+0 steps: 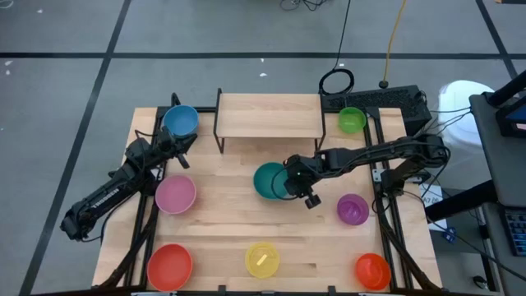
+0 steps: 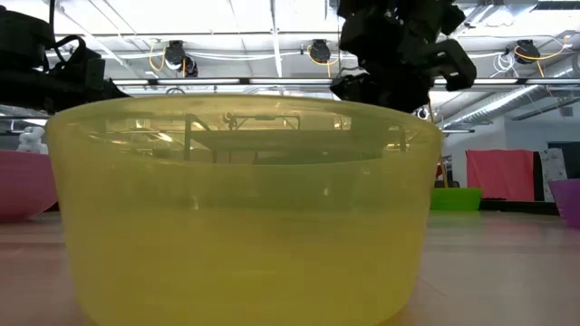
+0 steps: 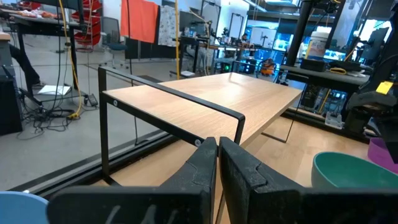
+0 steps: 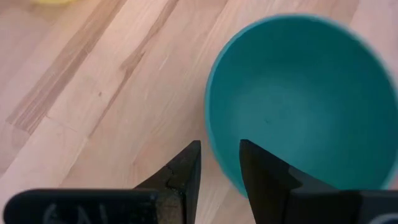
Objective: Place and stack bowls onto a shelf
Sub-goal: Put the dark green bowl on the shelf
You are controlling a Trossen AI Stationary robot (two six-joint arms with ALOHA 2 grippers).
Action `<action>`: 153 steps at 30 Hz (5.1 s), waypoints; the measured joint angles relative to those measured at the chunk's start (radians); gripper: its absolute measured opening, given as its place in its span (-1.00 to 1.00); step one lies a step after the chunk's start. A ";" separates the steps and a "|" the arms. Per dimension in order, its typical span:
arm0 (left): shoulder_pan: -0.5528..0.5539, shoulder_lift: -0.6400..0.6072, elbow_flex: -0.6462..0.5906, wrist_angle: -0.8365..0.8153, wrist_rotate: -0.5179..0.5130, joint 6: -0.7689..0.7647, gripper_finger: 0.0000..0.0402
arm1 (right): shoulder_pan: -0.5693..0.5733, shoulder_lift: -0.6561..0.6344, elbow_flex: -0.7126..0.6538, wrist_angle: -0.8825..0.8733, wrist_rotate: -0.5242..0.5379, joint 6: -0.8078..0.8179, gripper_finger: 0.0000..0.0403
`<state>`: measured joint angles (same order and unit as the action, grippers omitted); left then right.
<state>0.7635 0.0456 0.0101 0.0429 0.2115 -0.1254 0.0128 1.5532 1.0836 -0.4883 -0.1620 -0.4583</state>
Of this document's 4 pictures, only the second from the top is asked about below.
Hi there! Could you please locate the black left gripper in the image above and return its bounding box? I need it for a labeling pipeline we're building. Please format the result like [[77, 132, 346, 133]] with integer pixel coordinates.
[[0, 48, 131, 114]]

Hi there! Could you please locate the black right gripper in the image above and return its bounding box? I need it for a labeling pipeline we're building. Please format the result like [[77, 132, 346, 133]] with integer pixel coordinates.
[[330, 17, 478, 113]]

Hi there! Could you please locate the coral red matte bowl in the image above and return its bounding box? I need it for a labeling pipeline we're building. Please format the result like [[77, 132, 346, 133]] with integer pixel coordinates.
[[0, 149, 60, 224]]

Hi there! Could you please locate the green translucent plastic bowl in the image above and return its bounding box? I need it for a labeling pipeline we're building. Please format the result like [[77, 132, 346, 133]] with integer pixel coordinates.
[[430, 187, 483, 212]]

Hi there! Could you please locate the purple translucent plastic bowl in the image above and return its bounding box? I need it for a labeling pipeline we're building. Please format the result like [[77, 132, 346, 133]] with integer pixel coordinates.
[[547, 177, 580, 229]]

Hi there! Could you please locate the yellow translucent plastic bowl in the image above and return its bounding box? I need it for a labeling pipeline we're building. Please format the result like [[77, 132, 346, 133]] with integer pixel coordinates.
[[44, 93, 444, 326]]

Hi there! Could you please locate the reddish hanging cloth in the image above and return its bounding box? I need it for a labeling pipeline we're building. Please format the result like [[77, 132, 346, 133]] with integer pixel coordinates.
[[465, 149, 536, 202]]

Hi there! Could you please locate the white patterned board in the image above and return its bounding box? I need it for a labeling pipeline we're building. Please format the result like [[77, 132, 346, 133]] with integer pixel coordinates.
[[538, 148, 568, 203]]

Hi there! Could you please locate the black ceiling cable reel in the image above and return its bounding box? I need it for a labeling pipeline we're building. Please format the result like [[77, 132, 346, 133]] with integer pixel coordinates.
[[162, 39, 199, 78], [308, 38, 333, 64], [514, 39, 541, 65]]

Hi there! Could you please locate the silver ventilation duct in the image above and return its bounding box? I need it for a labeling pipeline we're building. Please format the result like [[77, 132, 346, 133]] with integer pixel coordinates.
[[441, 53, 580, 130]]

